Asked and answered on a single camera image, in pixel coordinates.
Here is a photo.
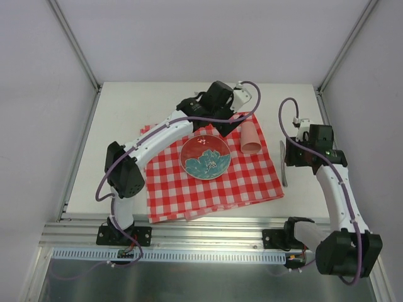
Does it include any aluminium frame post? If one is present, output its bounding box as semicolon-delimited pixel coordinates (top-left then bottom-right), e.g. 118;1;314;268
46;0;101;92
317;0;380;95

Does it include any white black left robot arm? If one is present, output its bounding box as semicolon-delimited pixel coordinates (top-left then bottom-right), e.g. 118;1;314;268
101;81;252;244

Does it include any red teal ceramic plate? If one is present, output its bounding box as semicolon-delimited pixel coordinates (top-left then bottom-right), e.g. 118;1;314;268
179;135;231;181

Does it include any red white checkered cloth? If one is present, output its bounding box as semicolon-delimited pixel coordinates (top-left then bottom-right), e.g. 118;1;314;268
145;115;284;223

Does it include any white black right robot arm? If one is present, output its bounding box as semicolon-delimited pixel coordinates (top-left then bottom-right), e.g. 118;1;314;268
281;119;383;285

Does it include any salmon pink plastic cup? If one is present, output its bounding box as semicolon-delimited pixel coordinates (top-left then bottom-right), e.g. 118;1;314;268
240;121;261;155

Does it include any silver table knife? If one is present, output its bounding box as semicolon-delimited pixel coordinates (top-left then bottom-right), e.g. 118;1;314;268
280;140;288;187

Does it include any aluminium frame post right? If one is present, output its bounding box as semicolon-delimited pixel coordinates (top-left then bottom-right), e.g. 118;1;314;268
317;0;380;95

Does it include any aluminium frame post left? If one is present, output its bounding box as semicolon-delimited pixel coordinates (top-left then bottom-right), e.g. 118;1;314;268
46;0;101;92

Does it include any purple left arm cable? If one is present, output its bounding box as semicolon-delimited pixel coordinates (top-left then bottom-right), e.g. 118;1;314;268
50;80;262;281

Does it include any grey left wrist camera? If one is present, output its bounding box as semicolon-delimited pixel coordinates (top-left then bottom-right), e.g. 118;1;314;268
230;82;252;113

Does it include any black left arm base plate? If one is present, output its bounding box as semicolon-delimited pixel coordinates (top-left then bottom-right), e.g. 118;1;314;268
96;225;152;247

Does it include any white slotted cable duct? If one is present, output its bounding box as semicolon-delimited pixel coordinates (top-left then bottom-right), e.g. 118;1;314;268
52;248;286;265

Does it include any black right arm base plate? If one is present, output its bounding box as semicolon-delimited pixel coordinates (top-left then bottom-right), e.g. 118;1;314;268
261;229;305;252

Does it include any aluminium front rail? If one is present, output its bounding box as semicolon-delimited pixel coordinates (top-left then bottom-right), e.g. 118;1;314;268
37;212;378;252

